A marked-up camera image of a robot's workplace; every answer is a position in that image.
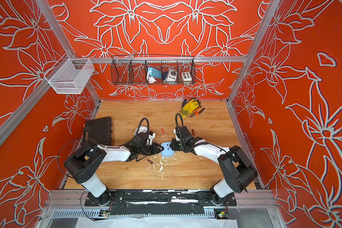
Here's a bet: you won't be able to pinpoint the white grey device in basket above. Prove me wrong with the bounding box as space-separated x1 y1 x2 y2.
162 68 178 83

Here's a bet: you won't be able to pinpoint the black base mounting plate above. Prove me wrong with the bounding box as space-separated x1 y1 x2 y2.
84 190 237 218

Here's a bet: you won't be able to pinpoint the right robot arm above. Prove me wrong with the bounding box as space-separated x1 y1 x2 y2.
170 113 258 205

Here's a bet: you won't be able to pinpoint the black plastic tool case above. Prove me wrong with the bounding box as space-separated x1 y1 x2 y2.
83 117 113 146

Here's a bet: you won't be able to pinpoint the blue white item in basket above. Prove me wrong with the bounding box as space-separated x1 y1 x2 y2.
146 67 162 84

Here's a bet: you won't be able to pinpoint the black wire wall basket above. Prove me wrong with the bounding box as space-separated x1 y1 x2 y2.
110 54 196 86

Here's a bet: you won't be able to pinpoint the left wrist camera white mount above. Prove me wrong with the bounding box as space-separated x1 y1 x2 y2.
148 131 156 144

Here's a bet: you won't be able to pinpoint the clear plastic wall bin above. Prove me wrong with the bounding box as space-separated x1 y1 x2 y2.
45 59 95 95

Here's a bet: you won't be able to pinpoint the yellow work glove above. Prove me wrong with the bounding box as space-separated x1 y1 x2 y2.
179 98 201 118

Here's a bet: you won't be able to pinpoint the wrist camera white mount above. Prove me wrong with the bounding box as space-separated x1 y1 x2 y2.
148 131 156 144
174 128 180 137

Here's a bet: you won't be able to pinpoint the white button box in basket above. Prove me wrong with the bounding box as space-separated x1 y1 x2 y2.
180 72 192 85

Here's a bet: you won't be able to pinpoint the orange handled pliers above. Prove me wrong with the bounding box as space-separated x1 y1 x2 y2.
190 106 205 118

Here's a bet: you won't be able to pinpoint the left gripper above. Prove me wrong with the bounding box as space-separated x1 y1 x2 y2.
138 143 165 156

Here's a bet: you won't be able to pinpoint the light blue square alarm clock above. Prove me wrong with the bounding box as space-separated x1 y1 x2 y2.
161 142 175 157

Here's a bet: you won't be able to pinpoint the white twin-bell alarm clock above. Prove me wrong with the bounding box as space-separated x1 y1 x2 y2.
135 126 149 135

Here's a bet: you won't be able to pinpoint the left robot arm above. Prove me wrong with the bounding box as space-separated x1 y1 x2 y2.
64 117 164 205

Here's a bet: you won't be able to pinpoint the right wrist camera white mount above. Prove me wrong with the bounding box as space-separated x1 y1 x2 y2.
174 128 180 137

